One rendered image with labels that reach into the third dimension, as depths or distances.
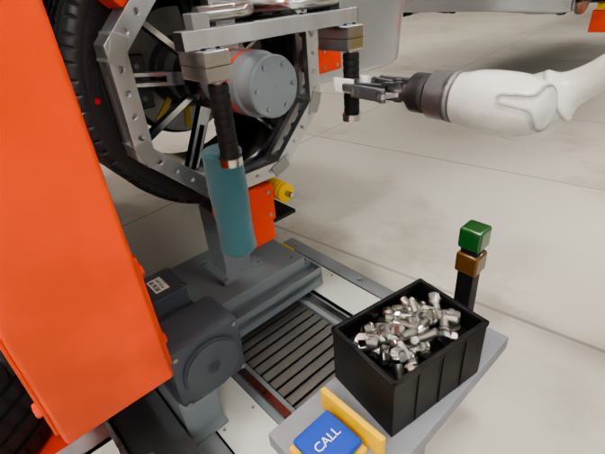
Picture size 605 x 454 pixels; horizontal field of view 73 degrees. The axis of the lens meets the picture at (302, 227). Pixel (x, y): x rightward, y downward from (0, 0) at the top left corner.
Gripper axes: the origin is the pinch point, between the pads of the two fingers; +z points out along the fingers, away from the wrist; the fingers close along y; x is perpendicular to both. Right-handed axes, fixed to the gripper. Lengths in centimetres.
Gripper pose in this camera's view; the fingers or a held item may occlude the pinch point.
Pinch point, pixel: (351, 84)
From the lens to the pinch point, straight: 97.9
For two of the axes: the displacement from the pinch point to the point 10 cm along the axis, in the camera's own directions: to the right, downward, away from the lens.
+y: 7.3, -3.9, 5.5
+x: -0.8, -8.6, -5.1
